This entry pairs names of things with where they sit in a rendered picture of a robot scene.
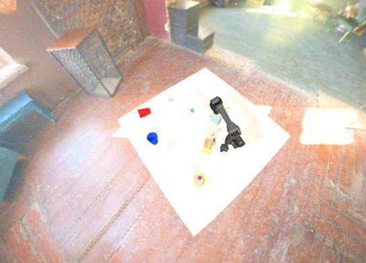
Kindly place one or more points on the yellow cup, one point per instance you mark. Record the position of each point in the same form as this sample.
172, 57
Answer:
199, 182

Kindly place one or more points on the blue cup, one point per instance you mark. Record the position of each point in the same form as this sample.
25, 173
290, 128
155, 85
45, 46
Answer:
152, 138

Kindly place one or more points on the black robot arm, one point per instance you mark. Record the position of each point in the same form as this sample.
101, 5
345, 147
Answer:
217, 106

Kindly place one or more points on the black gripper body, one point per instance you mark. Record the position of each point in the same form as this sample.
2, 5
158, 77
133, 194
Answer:
228, 141

